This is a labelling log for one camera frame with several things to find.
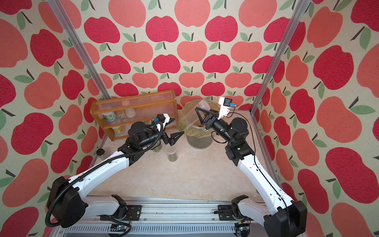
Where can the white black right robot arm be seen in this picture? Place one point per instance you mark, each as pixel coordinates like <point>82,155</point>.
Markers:
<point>281,216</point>

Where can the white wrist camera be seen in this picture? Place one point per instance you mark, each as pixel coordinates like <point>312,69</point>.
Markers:
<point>225,105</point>
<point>164,118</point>

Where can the aluminium frame post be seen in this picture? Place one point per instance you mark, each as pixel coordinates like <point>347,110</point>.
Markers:
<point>70,31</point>
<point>281,49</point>

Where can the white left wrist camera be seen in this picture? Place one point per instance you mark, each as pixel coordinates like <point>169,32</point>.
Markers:
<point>164,118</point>

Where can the right aluminium frame post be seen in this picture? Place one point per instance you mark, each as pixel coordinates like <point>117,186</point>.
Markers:
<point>281,49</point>

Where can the green label cup on shelf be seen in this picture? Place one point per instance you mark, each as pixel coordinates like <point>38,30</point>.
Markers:
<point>109,116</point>

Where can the yellow container lower shelf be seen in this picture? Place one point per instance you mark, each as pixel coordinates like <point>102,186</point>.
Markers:
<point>118,129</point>

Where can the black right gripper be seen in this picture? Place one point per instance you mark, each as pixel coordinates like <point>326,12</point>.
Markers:
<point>209,119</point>

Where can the yellow plastic bin liner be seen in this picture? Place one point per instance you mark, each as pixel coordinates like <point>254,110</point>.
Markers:
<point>212,105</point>

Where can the wooden spice rack shelf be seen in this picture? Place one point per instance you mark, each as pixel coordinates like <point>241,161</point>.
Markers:
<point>116,116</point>

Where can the clear plastic jar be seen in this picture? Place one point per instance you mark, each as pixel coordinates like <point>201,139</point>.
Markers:
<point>188,115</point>

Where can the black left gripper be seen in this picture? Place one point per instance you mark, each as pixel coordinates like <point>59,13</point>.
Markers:
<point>172,140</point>

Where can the second jar behind left arm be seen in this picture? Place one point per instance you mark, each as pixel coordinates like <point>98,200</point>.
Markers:
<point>158,147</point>

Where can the white bottle on shelf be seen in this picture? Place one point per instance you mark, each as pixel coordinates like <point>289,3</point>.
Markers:
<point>130,113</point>

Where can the small black lid spice jar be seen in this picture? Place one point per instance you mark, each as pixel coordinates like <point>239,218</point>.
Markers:
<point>100,153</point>

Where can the clear jar with mung beans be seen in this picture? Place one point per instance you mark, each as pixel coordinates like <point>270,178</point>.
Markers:
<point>171,153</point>

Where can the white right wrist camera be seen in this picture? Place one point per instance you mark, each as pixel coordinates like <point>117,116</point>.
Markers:
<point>225,105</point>

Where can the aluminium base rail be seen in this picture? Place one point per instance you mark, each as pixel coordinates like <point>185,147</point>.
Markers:
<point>157,217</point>

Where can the left aluminium frame post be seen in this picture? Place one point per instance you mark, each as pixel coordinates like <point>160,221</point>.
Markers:
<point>70,31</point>

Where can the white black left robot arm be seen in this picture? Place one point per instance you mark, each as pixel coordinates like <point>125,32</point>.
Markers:
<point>68,200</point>

